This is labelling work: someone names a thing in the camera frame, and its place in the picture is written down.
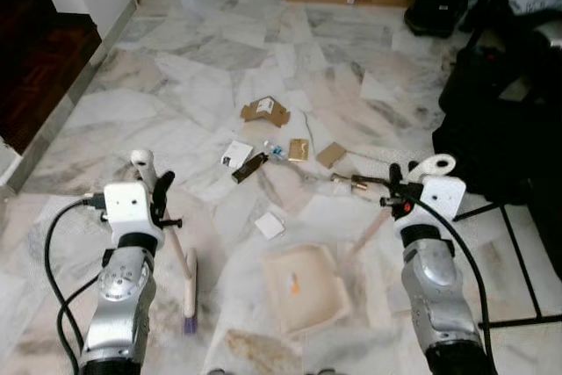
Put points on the cream broom with purple bristles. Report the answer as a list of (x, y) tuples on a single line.
[(188, 287)]

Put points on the brass coloured tube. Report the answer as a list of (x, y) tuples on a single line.
[(351, 182)]

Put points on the tan cardboard scrap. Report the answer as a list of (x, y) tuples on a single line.
[(331, 155)]

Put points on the white card with black print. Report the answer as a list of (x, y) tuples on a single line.
[(237, 151)]

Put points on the dark brown wrapper stick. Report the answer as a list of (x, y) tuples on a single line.
[(249, 169)]

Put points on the golden packet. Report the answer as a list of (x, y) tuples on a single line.
[(299, 150)]

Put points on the large black covered furniture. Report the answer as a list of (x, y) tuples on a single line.
[(500, 111)]

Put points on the white paper square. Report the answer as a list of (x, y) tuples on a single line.
[(270, 226)]

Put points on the folded brown cardboard piece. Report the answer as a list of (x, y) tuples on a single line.
[(263, 113)]

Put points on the black metal stand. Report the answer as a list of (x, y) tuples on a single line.
[(519, 261)]

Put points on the dark wooden staircase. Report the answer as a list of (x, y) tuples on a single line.
[(44, 68)]

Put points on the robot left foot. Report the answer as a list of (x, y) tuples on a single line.
[(219, 371)]

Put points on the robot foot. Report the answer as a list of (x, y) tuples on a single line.
[(320, 371), (219, 371)]

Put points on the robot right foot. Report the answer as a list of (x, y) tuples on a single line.
[(320, 371)]

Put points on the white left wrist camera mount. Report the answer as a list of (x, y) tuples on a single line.
[(127, 204)]

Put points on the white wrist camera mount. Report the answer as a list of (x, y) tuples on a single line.
[(443, 195), (127, 204)]

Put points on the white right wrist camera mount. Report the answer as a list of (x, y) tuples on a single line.
[(443, 195)]

